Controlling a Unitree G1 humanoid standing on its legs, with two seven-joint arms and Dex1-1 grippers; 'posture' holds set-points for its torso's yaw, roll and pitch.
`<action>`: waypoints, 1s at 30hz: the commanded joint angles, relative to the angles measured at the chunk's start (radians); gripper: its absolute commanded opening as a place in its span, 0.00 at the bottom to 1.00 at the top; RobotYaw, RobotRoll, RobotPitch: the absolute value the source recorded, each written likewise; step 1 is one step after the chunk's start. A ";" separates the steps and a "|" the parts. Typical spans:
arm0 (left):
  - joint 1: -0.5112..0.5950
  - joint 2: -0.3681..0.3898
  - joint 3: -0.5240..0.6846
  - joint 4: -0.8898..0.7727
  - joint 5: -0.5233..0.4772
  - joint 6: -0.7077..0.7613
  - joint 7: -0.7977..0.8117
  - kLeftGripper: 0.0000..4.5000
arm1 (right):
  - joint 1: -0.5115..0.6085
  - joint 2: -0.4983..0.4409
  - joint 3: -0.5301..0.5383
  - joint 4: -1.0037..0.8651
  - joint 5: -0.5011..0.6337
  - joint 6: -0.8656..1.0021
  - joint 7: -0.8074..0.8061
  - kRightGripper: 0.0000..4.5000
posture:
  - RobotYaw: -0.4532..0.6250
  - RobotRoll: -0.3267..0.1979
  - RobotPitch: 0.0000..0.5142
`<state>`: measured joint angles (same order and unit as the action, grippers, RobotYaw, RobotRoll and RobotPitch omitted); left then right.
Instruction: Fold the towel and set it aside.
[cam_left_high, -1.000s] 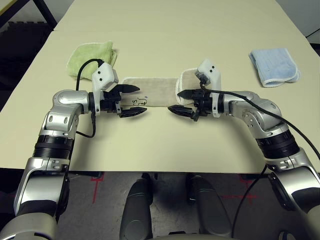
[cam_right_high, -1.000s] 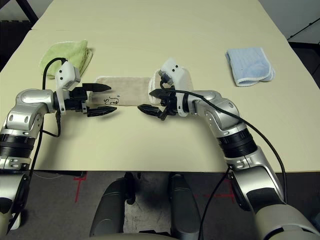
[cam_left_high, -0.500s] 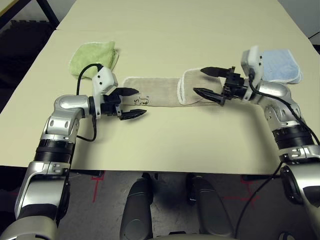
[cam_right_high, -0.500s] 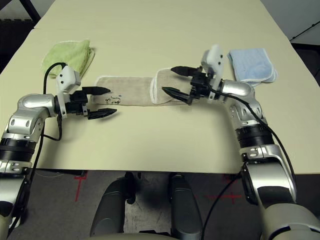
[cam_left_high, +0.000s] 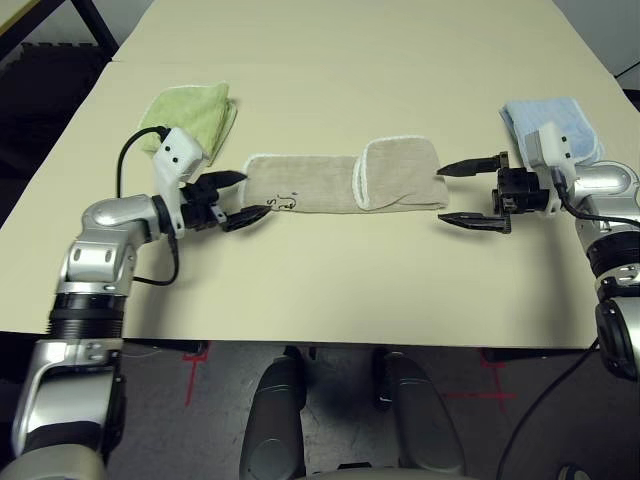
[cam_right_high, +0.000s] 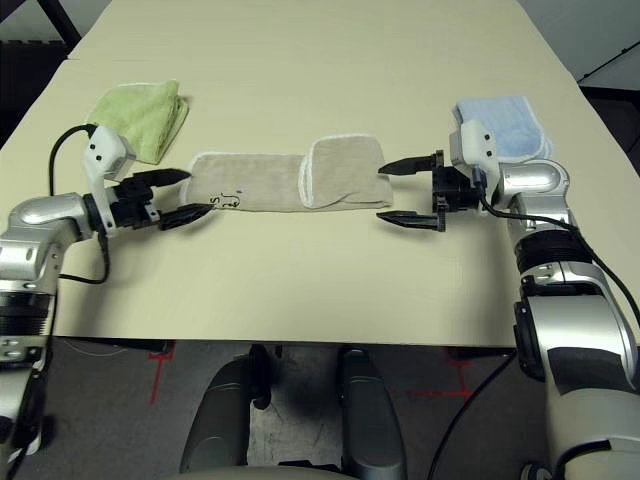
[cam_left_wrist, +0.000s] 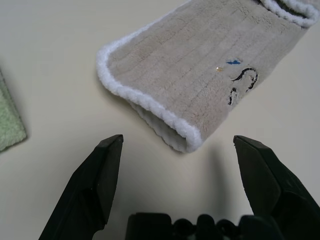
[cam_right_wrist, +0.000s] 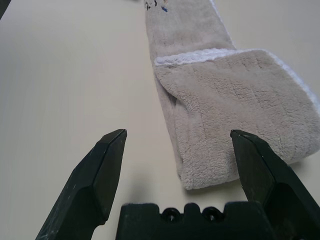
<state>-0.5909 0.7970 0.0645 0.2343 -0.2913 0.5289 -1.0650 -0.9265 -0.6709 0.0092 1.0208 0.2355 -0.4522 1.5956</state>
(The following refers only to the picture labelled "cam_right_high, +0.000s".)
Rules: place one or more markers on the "black foam floor mat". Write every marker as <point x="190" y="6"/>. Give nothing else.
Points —
<point x="25" y="80"/>

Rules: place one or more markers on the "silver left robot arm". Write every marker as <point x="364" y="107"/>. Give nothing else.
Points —
<point x="45" y="215"/>

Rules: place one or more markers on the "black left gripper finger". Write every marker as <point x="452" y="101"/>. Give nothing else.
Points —
<point x="185" y="216"/>
<point x="162" y="177"/>

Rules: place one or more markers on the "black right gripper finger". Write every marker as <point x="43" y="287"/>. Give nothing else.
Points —
<point x="410" y="166"/>
<point x="410" y="220"/>

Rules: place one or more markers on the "grey robot left leg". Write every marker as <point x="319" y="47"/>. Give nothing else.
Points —
<point x="215" y="425"/>

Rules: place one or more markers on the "grey robot right leg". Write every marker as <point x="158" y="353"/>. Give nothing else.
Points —
<point x="372" y="425"/>

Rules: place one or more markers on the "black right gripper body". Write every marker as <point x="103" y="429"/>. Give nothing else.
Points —
<point x="455" y="192"/>

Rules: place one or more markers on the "beige towel white trim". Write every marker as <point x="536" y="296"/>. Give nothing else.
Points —
<point x="250" y="180"/>

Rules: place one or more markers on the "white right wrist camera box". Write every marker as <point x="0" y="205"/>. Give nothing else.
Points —
<point x="475" y="145"/>

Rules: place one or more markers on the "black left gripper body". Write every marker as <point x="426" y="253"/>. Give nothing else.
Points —
<point x="132" y="205"/>

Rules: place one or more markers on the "grey robot leg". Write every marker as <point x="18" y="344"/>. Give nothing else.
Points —
<point x="372" y="425"/>
<point x="215" y="425"/>

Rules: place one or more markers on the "dark desk with pale edge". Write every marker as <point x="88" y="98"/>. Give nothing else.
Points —
<point x="615" y="100"/>

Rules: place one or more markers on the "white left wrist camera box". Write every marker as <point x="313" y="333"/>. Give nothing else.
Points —
<point x="107" y="145"/>

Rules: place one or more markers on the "folded green towel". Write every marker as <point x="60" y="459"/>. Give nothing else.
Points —
<point x="140" y="110"/>

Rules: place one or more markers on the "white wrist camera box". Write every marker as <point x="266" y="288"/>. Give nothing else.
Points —
<point x="107" y="145"/>
<point x="475" y="145"/>

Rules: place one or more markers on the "folded blue towel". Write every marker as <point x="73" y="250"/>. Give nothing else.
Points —
<point x="510" y="125"/>

